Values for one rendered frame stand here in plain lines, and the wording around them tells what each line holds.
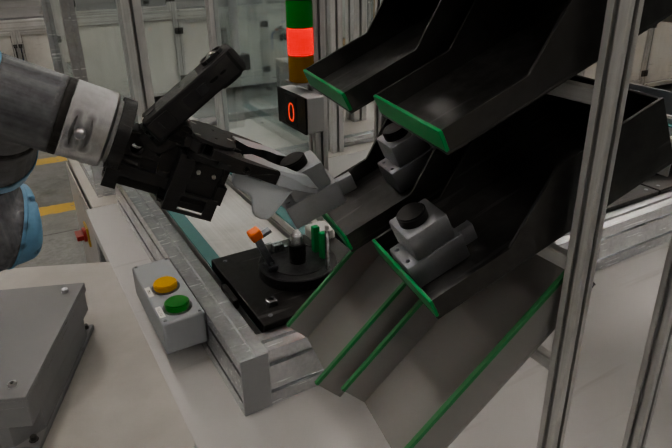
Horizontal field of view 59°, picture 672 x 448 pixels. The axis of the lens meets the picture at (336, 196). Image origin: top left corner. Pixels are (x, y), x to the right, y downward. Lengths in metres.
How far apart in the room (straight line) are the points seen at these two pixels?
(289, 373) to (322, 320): 0.12
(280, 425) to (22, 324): 0.44
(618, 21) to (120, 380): 0.87
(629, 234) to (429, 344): 0.77
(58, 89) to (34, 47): 5.59
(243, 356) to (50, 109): 0.47
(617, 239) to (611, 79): 0.88
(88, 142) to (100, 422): 0.53
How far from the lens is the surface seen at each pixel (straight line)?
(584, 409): 1.01
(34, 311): 1.11
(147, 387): 1.04
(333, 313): 0.85
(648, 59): 6.76
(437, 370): 0.71
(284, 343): 0.91
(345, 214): 0.73
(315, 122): 1.13
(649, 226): 1.47
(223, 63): 0.59
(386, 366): 0.74
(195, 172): 0.61
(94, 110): 0.59
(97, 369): 1.10
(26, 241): 0.97
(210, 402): 0.98
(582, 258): 0.58
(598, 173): 0.55
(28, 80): 0.59
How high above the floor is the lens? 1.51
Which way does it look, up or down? 23 degrees down
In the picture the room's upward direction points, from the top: 1 degrees counter-clockwise
